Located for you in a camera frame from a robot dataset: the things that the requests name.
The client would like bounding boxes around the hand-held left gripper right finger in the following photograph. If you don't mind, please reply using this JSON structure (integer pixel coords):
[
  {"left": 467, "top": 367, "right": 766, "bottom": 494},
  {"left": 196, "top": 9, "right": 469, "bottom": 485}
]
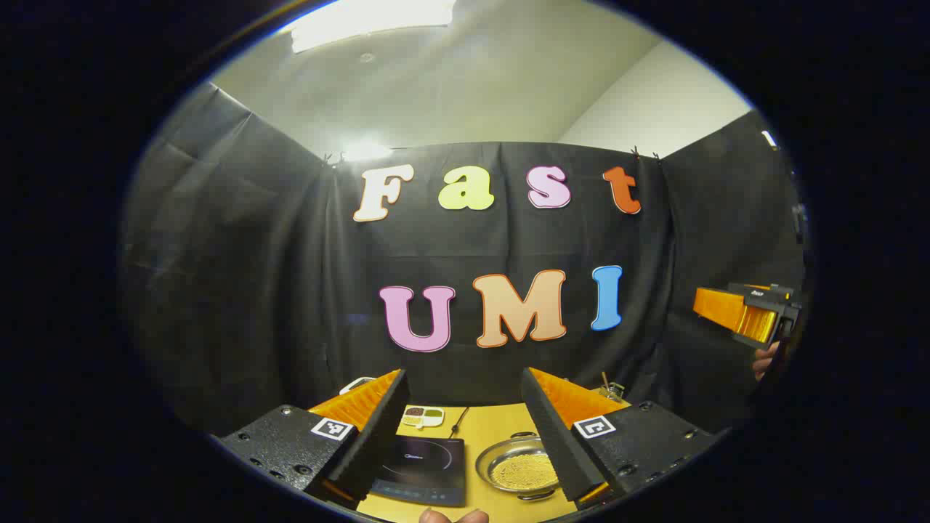
[{"left": 520, "top": 367, "right": 720, "bottom": 509}]

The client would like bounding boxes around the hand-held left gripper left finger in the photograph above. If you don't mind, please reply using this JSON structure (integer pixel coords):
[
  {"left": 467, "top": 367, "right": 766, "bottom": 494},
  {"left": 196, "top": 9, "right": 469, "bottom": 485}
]
[{"left": 218, "top": 369, "right": 411, "bottom": 509}]

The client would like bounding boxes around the pile of soybeans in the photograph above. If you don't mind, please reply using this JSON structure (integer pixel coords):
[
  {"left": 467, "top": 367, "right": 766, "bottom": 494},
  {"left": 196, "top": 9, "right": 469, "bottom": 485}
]
[{"left": 490, "top": 452, "right": 559, "bottom": 492}]

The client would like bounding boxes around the stainless steel pot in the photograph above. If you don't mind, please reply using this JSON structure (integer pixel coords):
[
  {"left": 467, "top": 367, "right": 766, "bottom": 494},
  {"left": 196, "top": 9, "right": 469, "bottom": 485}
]
[{"left": 475, "top": 431, "right": 576, "bottom": 503}]

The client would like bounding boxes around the white divided bean dish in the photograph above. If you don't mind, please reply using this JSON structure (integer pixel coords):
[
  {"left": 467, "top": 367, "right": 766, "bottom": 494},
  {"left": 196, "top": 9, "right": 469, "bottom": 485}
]
[{"left": 401, "top": 405, "right": 446, "bottom": 430}]

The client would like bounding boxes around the black induction cooktop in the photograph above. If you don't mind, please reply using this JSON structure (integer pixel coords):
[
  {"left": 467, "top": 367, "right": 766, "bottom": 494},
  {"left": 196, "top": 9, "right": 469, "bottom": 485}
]
[{"left": 368, "top": 434, "right": 466, "bottom": 508}]

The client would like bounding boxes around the ceiling light panel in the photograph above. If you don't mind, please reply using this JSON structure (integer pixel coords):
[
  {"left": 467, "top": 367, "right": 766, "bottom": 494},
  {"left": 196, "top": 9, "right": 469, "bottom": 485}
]
[{"left": 291, "top": 0, "right": 458, "bottom": 54}]

